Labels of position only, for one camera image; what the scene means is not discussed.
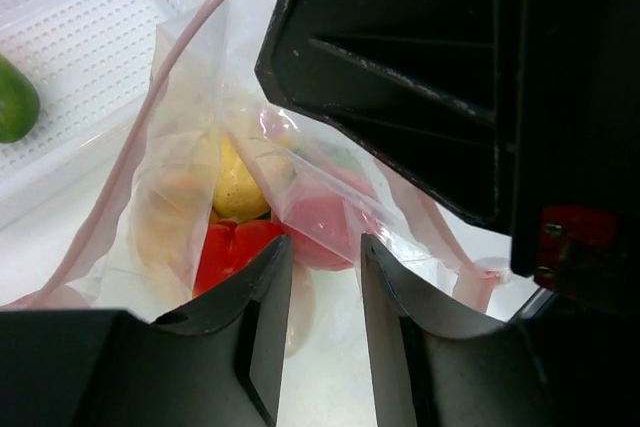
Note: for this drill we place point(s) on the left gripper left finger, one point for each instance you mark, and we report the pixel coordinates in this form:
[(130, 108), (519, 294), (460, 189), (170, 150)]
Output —
[(215, 361)]

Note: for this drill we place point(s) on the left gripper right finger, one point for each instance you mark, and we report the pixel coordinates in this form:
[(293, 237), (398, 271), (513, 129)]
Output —
[(436, 362)]

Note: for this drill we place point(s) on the red fake apple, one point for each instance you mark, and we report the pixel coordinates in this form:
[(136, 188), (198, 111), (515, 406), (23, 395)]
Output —
[(228, 248)]

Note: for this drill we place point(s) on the clear zip top bag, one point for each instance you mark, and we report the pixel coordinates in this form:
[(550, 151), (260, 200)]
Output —
[(206, 143)]

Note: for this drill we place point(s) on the clear plastic perforated bin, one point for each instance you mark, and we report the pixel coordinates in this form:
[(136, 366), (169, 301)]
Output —
[(89, 61)]

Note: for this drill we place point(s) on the green fake avocado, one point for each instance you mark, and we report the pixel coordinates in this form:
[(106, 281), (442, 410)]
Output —
[(19, 103)]

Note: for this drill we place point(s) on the pale yellow fake pear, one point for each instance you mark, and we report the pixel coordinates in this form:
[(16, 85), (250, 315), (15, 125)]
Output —
[(253, 172)]

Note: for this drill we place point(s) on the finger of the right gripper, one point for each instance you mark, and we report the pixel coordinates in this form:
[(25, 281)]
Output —
[(520, 116)]

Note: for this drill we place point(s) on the pink fake peach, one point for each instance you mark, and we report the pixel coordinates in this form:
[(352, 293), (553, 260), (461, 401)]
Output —
[(325, 227)]

